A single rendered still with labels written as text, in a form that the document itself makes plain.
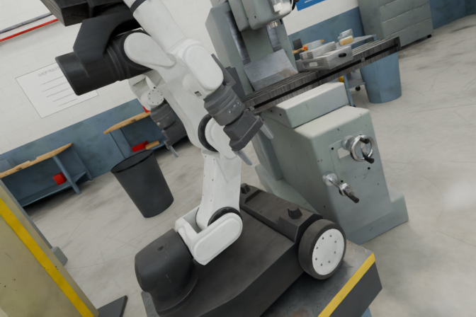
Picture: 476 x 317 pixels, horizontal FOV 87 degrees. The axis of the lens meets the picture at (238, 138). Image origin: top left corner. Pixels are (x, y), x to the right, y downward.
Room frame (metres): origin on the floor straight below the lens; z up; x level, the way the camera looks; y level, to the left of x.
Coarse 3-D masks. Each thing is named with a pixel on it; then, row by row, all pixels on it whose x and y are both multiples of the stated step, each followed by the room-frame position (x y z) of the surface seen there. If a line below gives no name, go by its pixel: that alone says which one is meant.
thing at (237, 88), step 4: (228, 68) 1.43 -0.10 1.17; (232, 68) 1.41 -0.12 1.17; (228, 72) 1.41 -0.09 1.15; (232, 72) 1.41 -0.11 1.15; (236, 72) 1.41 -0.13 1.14; (232, 76) 1.41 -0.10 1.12; (236, 76) 1.41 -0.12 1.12; (236, 80) 1.41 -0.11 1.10; (236, 84) 1.41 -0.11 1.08; (240, 84) 1.41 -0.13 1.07; (232, 88) 1.41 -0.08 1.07; (236, 88) 1.41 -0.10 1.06; (240, 88) 1.41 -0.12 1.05; (236, 92) 1.41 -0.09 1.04; (240, 92) 1.41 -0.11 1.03; (240, 96) 1.41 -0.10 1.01; (244, 96) 1.41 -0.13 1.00
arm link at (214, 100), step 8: (224, 72) 0.67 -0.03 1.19; (184, 80) 0.69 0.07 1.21; (192, 80) 0.64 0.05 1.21; (224, 80) 0.67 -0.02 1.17; (232, 80) 0.68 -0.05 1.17; (184, 88) 0.70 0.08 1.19; (192, 88) 0.66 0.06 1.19; (200, 88) 0.62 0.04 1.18; (224, 88) 0.65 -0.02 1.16; (200, 96) 0.65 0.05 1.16; (208, 96) 0.64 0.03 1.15; (216, 96) 0.63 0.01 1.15; (224, 96) 0.63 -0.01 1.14; (232, 96) 0.64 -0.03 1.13; (208, 104) 0.64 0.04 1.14; (216, 104) 0.62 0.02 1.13; (224, 104) 0.62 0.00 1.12; (208, 112) 0.65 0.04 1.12; (216, 112) 0.63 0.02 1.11
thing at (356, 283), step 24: (360, 264) 0.69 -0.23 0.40; (288, 288) 0.71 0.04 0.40; (312, 288) 0.67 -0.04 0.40; (336, 288) 0.64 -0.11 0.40; (360, 288) 0.67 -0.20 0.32; (264, 312) 0.66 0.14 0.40; (288, 312) 0.62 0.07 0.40; (312, 312) 0.59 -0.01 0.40; (336, 312) 0.61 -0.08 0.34; (360, 312) 0.65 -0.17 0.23
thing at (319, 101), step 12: (324, 84) 1.35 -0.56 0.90; (336, 84) 1.25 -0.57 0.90; (300, 96) 1.31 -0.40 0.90; (312, 96) 1.23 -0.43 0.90; (324, 96) 1.23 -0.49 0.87; (336, 96) 1.23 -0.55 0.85; (276, 108) 1.34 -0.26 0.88; (288, 108) 1.21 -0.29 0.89; (300, 108) 1.22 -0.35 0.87; (312, 108) 1.22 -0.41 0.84; (324, 108) 1.23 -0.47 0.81; (336, 108) 1.24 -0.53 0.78; (276, 120) 1.42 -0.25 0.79; (288, 120) 1.22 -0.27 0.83; (300, 120) 1.21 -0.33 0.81
